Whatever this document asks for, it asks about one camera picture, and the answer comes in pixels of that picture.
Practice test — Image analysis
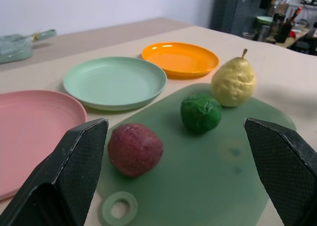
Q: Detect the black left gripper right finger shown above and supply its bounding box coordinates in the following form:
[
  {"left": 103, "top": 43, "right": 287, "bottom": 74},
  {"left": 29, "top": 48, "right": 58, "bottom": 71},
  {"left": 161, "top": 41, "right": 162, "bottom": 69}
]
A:
[{"left": 243, "top": 117, "right": 317, "bottom": 226}]

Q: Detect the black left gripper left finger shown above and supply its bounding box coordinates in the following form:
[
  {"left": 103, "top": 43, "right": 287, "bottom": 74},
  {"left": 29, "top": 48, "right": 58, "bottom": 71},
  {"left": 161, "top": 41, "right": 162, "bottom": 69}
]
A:
[{"left": 0, "top": 117, "right": 109, "bottom": 226}]

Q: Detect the pink plate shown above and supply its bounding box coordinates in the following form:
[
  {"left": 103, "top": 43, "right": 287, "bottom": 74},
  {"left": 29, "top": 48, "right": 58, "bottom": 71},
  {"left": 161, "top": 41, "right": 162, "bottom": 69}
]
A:
[{"left": 0, "top": 90, "right": 88, "bottom": 201}]

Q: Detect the red fruit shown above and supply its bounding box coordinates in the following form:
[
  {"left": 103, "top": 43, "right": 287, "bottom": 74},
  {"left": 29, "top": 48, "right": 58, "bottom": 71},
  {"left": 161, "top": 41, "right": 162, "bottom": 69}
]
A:
[{"left": 107, "top": 123, "right": 164, "bottom": 178}]

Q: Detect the light green plate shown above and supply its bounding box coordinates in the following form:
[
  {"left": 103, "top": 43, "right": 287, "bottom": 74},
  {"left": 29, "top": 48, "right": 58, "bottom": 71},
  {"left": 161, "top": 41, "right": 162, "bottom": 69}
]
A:
[{"left": 63, "top": 56, "right": 168, "bottom": 112}]

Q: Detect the green fruit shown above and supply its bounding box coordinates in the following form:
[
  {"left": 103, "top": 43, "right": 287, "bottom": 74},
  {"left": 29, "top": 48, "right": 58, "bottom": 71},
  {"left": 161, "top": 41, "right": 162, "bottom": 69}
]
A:
[{"left": 180, "top": 92, "right": 222, "bottom": 134}]

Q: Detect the orange plate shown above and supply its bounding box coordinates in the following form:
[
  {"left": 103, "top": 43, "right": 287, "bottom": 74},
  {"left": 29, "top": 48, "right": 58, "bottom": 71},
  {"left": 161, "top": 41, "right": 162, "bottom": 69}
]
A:
[{"left": 141, "top": 42, "right": 220, "bottom": 79}]

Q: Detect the green cutting board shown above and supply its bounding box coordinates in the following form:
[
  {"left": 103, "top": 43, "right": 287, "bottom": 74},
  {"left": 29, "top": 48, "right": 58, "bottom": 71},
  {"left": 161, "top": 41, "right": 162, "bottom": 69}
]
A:
[{"left": 95, "top": 83, "right": 297, "bottom": 226}]

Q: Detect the yellow pear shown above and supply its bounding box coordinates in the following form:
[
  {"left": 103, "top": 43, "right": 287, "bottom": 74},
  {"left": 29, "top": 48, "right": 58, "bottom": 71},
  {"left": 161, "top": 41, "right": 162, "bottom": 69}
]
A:
[{"left": 211, "top": 49, "right": 257, "bottom": 108}]

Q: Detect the pale green pan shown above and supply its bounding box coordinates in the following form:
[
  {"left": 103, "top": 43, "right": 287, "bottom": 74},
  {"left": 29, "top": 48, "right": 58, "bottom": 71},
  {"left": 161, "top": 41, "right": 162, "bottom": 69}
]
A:
[{"left": 0, "top": 29, "right": 57, "bottom": 64}]

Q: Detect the cluttered workbench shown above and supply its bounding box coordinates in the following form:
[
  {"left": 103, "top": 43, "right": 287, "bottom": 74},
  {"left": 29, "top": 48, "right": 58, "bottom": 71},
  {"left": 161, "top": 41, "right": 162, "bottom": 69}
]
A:
[{"left": 244, "top": 0, "right": 317, "bottom": 56}]

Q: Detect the dark metal cabinet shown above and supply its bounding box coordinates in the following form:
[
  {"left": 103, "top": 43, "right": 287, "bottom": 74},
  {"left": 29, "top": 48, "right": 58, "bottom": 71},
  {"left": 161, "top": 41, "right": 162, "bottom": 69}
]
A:
[{"left": 210, "top": 0, "right": 272, "bottom": 37}]

